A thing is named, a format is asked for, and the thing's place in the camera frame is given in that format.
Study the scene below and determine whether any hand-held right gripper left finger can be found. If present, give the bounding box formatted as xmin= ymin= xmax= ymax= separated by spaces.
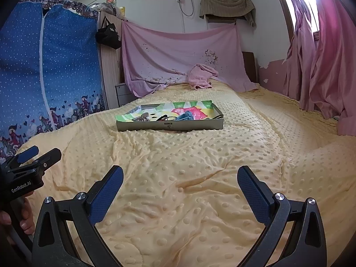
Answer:
xmin=32 ymin=165 xmax=124 ymax=267

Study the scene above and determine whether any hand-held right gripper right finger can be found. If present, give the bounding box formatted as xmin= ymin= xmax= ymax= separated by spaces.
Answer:
xmin=237 ymin=165 xmax=328 ymax=267

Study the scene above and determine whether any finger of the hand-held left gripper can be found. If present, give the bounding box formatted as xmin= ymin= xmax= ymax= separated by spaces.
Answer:
xmin=17 ymin=148 xmax=62 ymax=176
xmin=4 ymin=145 xmax=39 ymax=170

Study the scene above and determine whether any grey cardboard tray colourful lining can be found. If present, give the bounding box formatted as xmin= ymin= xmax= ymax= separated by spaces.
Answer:
xmin=116 ymin=99 xmax=224 ymax=132

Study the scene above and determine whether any person's left hand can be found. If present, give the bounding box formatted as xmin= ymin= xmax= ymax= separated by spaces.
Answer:
xmin=0 ymin=199 xmax=36 ymax=235

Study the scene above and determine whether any yellow dotted blanket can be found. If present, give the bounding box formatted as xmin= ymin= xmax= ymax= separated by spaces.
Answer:
xmin=14 ymin=79 xmax=356 ymax=267

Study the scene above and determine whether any silver metal clip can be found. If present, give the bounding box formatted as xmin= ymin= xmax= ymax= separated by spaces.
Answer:
xmin=133 ymin=112 xmax=151 ymax=123

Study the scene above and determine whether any grey nightstand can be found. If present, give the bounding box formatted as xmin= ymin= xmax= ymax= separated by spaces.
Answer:
xmin=115 ymin=83 xmax=137 ymax=107

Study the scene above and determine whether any blue printed fabric wardrobe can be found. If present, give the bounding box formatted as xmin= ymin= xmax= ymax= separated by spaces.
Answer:
xmin=0 ymin=0 xmax=109 ymax=162

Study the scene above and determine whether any beige wooden cabinet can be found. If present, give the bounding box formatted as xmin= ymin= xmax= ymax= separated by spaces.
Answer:
xmin=97 ymin=11 xmax=125 ymax=109

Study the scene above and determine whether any pink towel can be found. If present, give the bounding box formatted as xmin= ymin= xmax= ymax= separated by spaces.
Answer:
xmin=188 ymin=64 xmax=220 ymax=90

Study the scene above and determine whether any dark brown headboard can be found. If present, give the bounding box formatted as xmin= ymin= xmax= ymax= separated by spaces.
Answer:
xmin=241 ymin=51 xmax=259 ymax=84

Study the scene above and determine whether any black hanging bag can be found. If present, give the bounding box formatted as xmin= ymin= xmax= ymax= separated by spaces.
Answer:
xmin=95 ymin=17 xmax=122 ymax=50

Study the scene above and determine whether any pink curtain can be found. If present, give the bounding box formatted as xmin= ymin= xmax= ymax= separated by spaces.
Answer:
xmin=270 ymin=0 xmax=356 ymax=137

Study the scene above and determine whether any pink hanging sheet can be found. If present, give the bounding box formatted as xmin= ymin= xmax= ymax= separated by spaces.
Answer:
xmin=121 ymin=21 xmax=259 ymax=98

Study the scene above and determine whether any white plastic bag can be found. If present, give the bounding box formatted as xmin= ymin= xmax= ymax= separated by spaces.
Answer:
xmin=90 ymin=2 xmax=127 ymax=21

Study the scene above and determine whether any olive green cloth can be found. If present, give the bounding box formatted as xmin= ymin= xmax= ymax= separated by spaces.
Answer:
xmin=200 ymin=0 xmax=256 ymax=28

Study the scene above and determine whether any window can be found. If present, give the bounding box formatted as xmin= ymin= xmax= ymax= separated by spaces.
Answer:
xmin=284 ymin=0 xmax=320 ymax=34

